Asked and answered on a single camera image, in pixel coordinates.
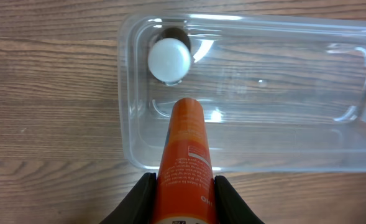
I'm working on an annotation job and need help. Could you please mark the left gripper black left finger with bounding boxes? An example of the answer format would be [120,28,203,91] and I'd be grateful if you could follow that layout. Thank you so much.
[99,172,157,224]

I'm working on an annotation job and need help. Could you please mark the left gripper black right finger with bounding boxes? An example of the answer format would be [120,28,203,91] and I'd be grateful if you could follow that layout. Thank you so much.
[214,175,264,224]

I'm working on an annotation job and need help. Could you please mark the orange tube with white cap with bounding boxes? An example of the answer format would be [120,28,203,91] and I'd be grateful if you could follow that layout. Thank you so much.
[150,98,218,223]

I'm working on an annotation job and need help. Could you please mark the dark bottle with white cap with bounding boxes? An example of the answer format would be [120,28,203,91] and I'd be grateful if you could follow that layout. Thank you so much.
[147,27,191,85]

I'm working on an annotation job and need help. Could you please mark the clear plastic container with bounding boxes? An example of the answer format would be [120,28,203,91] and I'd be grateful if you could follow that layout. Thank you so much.
[118,12,366,172]

